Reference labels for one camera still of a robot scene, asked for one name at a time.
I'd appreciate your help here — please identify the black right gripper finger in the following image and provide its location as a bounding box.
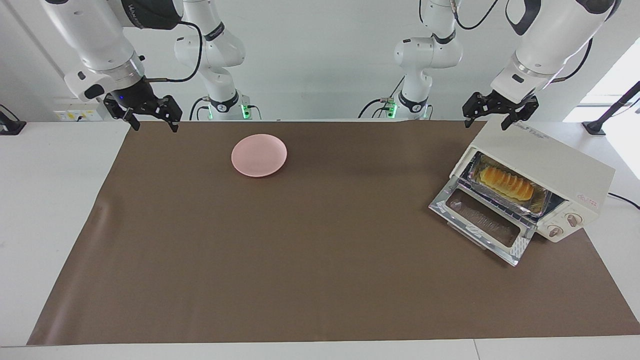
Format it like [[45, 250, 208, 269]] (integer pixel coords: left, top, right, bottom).
[[103, 96, 141, 132], [159, 94, 183, 133]]

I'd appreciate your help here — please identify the brown table mat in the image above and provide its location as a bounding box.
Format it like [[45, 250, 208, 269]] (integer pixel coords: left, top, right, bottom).
[[26, 120, 640, 346]]

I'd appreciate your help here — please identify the black camera stand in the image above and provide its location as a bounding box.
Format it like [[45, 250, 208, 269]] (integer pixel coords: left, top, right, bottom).
[[582, 81, 640, 136]]

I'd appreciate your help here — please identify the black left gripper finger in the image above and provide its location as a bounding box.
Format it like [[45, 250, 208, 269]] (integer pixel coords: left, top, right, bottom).
[[501, 96, 540, 131], [462, 92, 493, 129]]

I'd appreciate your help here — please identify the black table clamp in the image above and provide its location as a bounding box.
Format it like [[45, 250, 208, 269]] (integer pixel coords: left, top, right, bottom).
[[0, 104, 27, 136]]

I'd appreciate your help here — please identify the black base cable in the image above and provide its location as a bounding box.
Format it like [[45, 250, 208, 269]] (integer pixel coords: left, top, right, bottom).
[[357, 77, 406, 119], [189, 97, 211, 121]]

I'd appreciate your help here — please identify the glass oven door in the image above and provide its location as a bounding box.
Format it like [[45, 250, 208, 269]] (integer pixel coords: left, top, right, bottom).
[[429, 176, 537, 267]]

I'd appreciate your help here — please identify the white wall socket strip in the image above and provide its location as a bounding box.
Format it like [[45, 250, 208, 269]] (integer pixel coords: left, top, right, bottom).
[[54, 109, 101, 122]]

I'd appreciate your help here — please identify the aluminium foil tray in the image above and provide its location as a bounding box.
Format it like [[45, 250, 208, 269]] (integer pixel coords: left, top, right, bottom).
[[467, 152, 552, 217]]

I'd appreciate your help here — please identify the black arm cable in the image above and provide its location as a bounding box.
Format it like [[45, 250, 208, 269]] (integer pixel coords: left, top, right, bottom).
[[550, 37, 594, 83], [144, 20, 203, 83]]

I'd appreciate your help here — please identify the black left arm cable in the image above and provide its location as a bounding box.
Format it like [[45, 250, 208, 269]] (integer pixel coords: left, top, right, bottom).
[[550, 37, 594, 83]]

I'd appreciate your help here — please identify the golden ridged bread loaf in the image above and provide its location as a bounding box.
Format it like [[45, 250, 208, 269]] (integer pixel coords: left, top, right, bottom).
[[479, 166, 535, 202]]

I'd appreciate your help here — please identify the cream toaster oven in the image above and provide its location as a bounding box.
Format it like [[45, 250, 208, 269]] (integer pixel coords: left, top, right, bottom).
[[450, 118, 616, 244]]

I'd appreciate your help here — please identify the pink round plate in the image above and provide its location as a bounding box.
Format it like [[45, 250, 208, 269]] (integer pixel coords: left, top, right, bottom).
[[231, 133, 288, 178]]

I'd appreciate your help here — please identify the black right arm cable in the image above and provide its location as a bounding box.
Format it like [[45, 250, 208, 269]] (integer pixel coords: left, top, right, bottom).
[[144, 20, 203, 83]]

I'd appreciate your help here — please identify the black oven power cable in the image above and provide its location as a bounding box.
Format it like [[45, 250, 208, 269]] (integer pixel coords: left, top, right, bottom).
[[607, 192, 640, 210]]

